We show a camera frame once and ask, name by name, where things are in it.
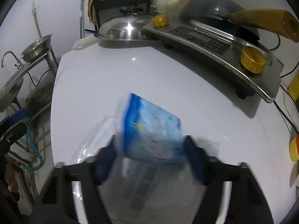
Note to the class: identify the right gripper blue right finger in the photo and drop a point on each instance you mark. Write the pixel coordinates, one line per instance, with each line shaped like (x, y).
(198, 160)

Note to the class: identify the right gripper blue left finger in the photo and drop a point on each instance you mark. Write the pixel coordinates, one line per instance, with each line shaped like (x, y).
(104, 162)

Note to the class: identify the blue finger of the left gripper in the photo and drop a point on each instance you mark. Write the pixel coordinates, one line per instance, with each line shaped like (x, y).
(13, 119)

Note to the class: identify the blue white wrapper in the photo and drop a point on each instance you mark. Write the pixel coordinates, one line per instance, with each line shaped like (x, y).
(148, 133)

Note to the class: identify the person's left hand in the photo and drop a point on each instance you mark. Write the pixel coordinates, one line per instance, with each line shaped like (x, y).
(10, 179)

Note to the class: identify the stainless steel sink stand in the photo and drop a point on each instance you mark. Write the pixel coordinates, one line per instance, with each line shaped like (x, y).
(40, 100)

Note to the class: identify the steel colander bowl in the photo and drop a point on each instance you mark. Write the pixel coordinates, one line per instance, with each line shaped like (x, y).
(37, 49)

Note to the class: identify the yellow cloth on rack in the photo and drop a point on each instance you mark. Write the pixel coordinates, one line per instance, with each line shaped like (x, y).
(91, 12)

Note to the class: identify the steel wok lid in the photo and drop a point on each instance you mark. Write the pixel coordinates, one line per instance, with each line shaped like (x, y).
(127, 31)

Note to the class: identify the black wok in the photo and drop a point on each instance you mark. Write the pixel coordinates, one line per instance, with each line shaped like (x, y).
(277, 21)

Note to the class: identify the black shelf rack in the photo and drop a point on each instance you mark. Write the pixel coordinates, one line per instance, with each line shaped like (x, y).
(106, 9)

